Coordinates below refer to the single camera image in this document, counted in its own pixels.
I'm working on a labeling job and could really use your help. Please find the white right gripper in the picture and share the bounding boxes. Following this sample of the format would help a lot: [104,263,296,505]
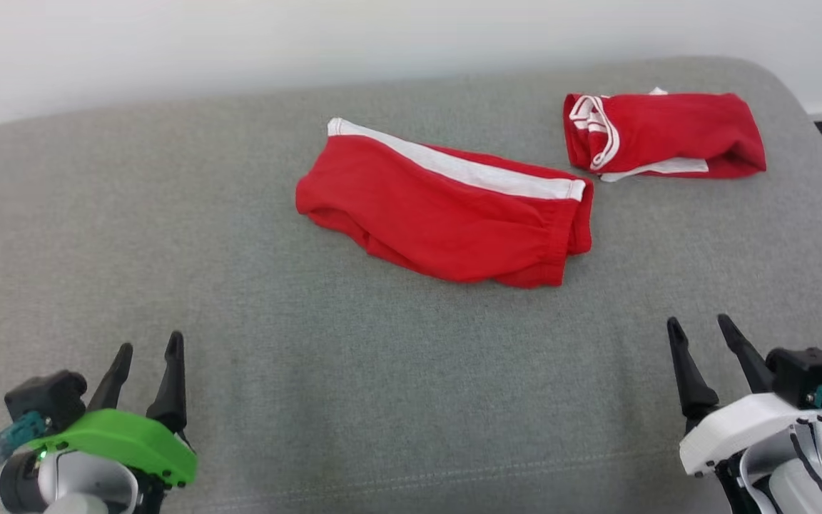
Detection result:
[666,314,822,478]

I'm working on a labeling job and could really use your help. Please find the red shorts with white stripe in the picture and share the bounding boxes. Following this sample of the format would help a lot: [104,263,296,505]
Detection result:
[295,117,595,289]

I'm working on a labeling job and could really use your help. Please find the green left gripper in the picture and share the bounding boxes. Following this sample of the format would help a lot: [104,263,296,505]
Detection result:
[25,331,198,490]

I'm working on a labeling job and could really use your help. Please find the red white basketball jersey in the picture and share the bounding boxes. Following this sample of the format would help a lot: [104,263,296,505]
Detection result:
[562,87,768,183]

